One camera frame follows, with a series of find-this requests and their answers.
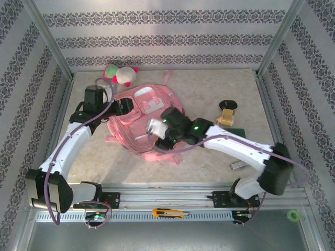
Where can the wooden toy with black cap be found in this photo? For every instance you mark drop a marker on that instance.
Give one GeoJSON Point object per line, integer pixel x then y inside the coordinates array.
{"type": "Point", "coordinates": [226, 117]}

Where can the pink backpack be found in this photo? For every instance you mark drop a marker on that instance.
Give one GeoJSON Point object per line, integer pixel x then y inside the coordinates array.
{"type": "Point", "coordinates": [131, 130]}

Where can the small clear stationery pack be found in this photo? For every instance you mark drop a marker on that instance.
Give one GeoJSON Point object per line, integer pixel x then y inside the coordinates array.
{"type": "Point", "coordinates": [238, 165]}

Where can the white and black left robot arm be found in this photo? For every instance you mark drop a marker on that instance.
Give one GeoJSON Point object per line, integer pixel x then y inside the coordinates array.
{"type": "Point", "coordinates": [68, 149]}

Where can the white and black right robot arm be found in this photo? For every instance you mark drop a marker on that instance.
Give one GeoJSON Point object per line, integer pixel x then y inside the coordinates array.
{"type": "Point", "coordinates": [235, 146]}

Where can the black oval case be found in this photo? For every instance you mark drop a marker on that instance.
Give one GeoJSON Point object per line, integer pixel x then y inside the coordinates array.
{"type": "Point", "coordinates": [228, 104]}

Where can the white pink green plush toy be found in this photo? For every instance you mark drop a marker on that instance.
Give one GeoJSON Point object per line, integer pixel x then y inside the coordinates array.
{"type": "Point", "coordinates": [125, 74]}

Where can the yellow utility knife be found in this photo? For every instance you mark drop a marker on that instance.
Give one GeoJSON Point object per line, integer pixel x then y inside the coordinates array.
{"type": "Point", "coordinates": [167, 212]}

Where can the green-lit circuit board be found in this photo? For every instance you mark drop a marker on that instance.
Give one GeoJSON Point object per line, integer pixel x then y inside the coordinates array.
{"type": "Point", "coordinates": [242, 215]}
{"type": "Point", "coordinates": [96, 216]}

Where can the green tape roll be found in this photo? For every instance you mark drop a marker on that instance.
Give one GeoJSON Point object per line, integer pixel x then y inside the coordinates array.
{"type": "Point", "coordinates": [293, 216]}

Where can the aluminium table side rail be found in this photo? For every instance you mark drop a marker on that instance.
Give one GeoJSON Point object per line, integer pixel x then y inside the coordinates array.
{"type": "Point", "coordinates": [58, 125]}
{"type": "Point", "coordinates": [269, 112]}

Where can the aluminium linear rail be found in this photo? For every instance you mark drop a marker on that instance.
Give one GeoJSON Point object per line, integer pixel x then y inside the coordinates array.
{"type": "Point", "coordinates": [167, 194]}

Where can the aluminium frame post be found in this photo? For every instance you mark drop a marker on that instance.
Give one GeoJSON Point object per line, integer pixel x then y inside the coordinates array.
{"type": "Point", "coordinates": [49, 39]}
{"type": "Point", "coordinates": [280, 36]}

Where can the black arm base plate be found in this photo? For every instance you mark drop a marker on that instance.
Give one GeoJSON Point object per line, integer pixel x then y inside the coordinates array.
{"type": "Point", "coordinates": [113, 200]}
{"type": "Point", "coordinates": [221, 198]}

